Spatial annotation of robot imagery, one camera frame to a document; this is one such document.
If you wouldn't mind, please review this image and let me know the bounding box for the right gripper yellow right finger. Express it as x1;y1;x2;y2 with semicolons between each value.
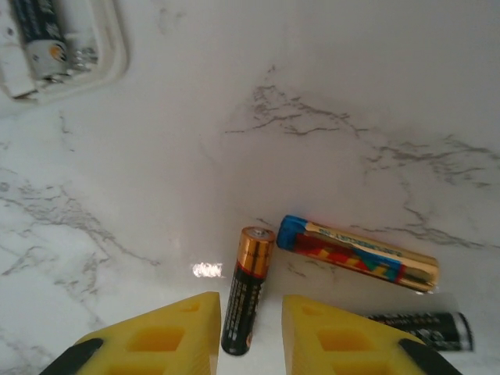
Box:
281;293;456;375

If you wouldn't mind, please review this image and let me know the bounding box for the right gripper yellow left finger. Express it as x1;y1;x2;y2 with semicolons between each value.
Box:
45;291;223;375

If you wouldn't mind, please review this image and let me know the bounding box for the black copper AAA battery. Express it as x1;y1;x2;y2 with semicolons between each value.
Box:
220;226;275;356

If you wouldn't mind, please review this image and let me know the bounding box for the gold blue patterned AAA battery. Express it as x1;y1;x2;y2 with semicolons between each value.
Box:
275;213;441;294

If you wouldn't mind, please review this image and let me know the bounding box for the black white AAA battery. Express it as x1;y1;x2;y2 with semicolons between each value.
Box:
7;0;70;77
361;311;476;352

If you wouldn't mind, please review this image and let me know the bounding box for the white air conditioner remote control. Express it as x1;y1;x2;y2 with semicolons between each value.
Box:
0;0;132;106

